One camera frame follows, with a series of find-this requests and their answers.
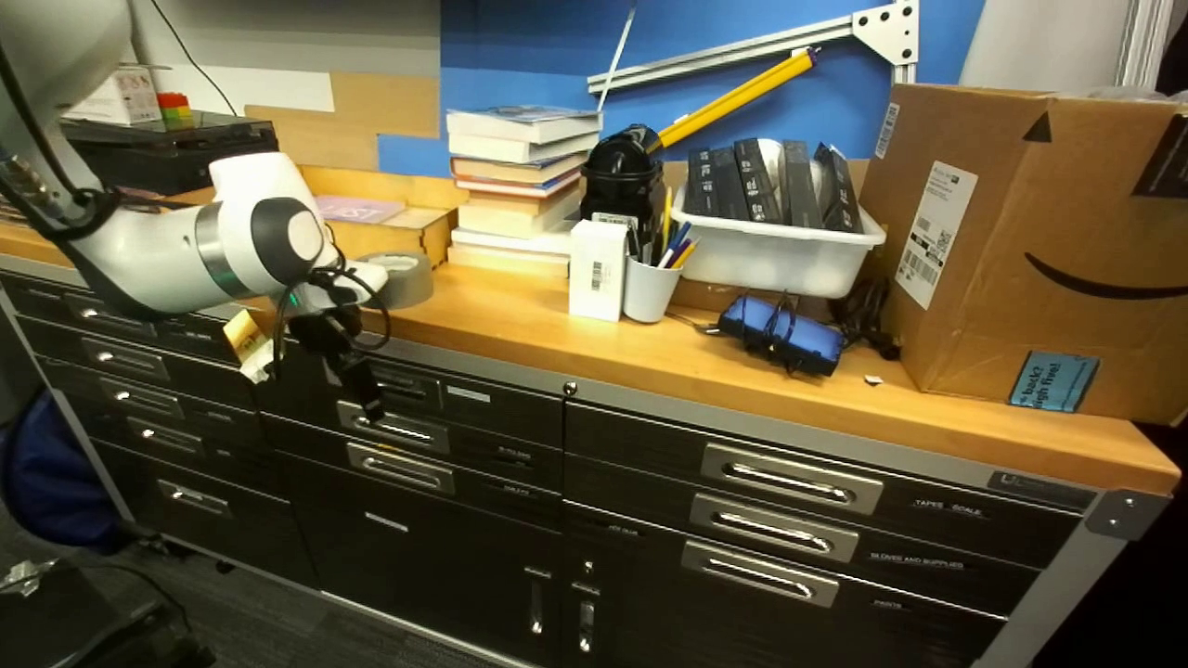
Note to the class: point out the grey crumpled floor object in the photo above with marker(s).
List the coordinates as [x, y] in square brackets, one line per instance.
[27, 575]

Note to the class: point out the pens bundle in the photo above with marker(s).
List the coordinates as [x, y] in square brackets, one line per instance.
[661, 248]

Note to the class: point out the blue sticky card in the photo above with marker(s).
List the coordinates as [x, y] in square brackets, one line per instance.
[1050, 381]

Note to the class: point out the blue chair seat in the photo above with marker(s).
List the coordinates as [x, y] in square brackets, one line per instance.
[48, 484]

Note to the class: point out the wide white book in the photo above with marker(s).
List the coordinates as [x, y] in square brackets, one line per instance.
[505, 248]

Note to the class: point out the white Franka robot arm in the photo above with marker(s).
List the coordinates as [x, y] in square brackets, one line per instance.
[162, 255]

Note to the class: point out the black equipment box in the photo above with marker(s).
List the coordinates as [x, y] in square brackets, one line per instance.
[167, 149]

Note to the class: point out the black metal workbench cabinet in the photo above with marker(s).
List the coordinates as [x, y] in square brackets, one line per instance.
[691, 608]

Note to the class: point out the white book with pale spine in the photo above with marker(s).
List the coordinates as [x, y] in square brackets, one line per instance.
[518, 214]

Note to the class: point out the yellow taped wrist attachment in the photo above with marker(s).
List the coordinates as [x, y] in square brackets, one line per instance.
[248, 342]

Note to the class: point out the blue fabric pouch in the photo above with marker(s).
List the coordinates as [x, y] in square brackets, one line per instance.
[781, 335]

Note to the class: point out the black organizer trays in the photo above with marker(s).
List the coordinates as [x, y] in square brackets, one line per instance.
[764, 183]

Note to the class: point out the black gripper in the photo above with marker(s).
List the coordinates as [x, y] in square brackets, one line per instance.
[323, 335]

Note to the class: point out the flat cardboard tray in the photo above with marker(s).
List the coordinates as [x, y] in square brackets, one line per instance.
[396, 225]

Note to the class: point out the white pen cup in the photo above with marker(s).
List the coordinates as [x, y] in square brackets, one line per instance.
[647, 290]

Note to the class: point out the aluminium angle bracket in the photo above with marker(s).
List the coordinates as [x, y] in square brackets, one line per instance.
[764, 43]

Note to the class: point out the thin white rod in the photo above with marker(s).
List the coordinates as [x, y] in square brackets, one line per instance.
[612, 65]

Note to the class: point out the grey metal leg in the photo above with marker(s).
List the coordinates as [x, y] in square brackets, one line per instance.
[62, 410]

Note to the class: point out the large cardboard shipping box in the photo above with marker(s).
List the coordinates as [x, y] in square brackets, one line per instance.
[1050, 236]

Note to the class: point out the pink paper sheet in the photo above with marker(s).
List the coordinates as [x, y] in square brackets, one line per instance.
[365, 209]

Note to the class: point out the thin tan book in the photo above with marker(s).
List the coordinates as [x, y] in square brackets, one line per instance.
[521, 173]

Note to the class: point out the red green signal light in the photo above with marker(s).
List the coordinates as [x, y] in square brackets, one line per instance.
[173, 109]

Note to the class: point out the small metal screw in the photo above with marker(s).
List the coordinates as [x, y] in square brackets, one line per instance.
[868, 381]

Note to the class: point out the small white carton box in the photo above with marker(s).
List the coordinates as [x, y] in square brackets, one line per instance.
[594, 269]

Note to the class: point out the thick white book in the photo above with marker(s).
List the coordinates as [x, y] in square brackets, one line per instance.
[521, 133]

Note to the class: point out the white paper strip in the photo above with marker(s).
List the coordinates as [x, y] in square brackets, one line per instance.
[266, 90]

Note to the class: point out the white plastic bin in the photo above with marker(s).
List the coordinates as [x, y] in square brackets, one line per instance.
[781, 257]

